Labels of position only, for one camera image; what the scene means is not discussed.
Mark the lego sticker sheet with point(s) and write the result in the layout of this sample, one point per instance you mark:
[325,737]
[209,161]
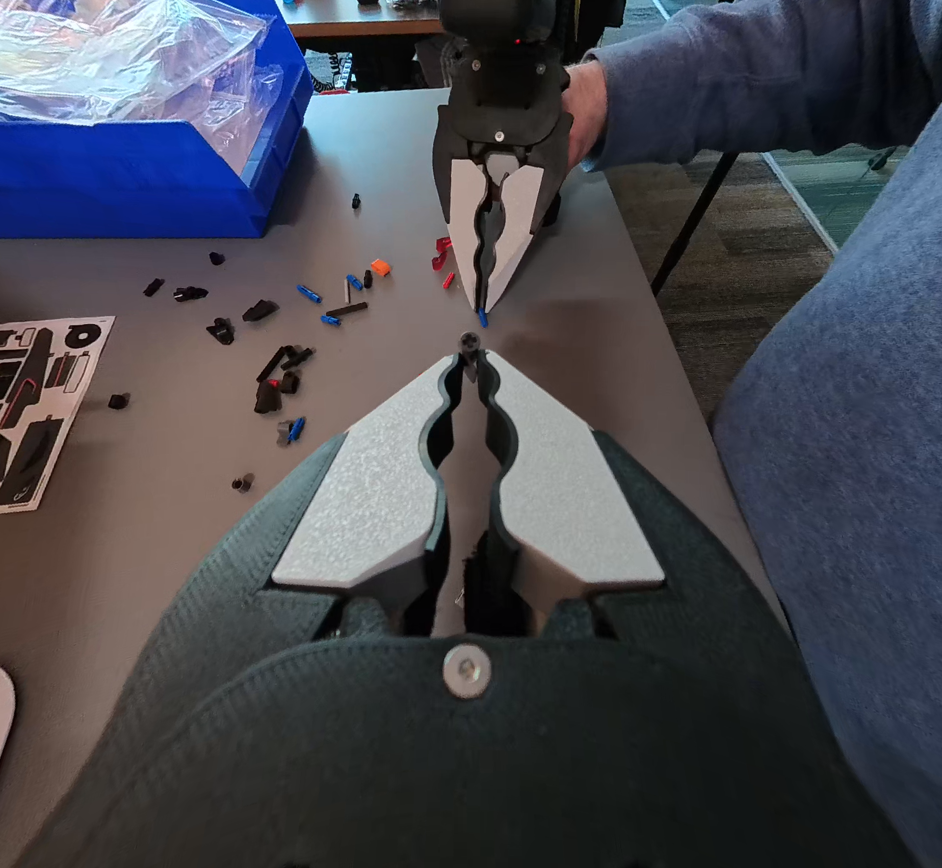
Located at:
[44,404]

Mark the grey lego connector blue pin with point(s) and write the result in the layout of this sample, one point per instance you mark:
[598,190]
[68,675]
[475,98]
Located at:
[285,432]

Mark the black table leg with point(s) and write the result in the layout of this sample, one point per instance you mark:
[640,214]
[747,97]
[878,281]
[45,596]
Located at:
[695,221]

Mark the person's right forearm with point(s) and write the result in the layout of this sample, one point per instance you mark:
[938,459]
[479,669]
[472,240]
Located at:
[773,59]

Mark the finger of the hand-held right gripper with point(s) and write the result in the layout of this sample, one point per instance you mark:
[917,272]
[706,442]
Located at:
[463,206]
[519,213]

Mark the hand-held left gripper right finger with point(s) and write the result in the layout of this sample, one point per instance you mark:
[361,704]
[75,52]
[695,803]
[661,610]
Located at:
[574,515]

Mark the scattered black lego pieces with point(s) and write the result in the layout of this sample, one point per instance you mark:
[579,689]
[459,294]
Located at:
[261,310]

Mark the heap of clear plastic bags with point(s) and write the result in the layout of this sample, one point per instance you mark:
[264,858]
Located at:
[110,51]

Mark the person's right hand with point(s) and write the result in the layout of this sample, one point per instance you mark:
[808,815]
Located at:
[589,110]

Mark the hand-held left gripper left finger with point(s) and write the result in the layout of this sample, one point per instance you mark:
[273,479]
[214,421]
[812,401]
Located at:
[360,507]

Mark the orange lego piece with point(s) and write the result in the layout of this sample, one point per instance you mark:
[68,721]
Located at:
[380,267]

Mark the blue storage bin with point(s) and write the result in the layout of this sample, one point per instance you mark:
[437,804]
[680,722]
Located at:
[132,176]

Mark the dark grey lego connector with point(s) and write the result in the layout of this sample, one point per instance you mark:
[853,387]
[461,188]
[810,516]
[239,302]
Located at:
[471,342]

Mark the white book stand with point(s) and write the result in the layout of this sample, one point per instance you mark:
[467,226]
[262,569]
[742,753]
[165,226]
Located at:
[6,713]

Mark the person's blue clothed torso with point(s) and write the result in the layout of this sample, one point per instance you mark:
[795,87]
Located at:
[846,478]

